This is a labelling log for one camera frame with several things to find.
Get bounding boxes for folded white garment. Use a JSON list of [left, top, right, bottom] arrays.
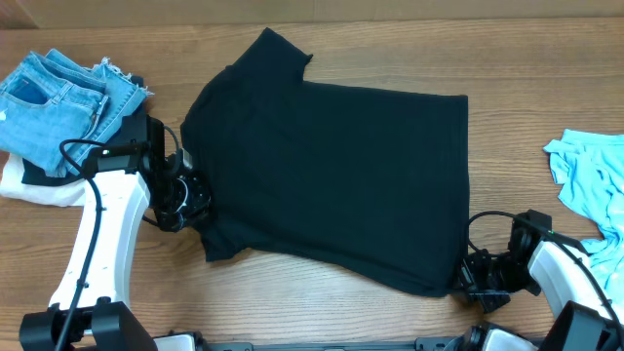
[[1, 153, 86, 207]]

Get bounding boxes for folded dark navy garment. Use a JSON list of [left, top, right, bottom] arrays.
[[21, 76, 144, 186]]

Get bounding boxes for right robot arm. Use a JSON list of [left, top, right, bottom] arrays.
[[447, 210, 623, 351]]

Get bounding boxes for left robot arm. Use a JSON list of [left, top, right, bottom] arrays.
[[19, 114, 212, 351]]

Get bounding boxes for blue denim shorts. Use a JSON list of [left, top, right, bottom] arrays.
[[1, 49, 149, 174]]

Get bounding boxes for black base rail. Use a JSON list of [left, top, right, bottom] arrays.
[[155, 330, 477, 351]]

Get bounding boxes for light blue crumpled shirt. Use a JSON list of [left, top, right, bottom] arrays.
[[544, 129, 623, 317]]

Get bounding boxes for black t-shirt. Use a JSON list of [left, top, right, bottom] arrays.
[[181, 29, 470, 297]]

